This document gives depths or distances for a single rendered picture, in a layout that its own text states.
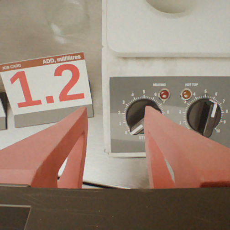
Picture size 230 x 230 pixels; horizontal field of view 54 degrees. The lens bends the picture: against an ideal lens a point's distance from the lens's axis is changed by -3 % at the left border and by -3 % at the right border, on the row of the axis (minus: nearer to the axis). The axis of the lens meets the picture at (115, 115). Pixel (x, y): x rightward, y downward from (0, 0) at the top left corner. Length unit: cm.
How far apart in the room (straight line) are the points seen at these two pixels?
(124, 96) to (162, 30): 6
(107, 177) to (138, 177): 3
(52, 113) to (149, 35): 14
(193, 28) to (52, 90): 15
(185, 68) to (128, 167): 12
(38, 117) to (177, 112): 15
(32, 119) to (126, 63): 13
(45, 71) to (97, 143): 9
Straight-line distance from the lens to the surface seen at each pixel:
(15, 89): 27
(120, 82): 20
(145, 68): 21
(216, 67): 22
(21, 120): 28
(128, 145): 22
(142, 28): 20
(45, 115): 27
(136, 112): 21
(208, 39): 21
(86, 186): 26
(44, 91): 26
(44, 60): 25
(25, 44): 32
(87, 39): 30
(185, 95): 21
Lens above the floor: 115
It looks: 76 degrees down
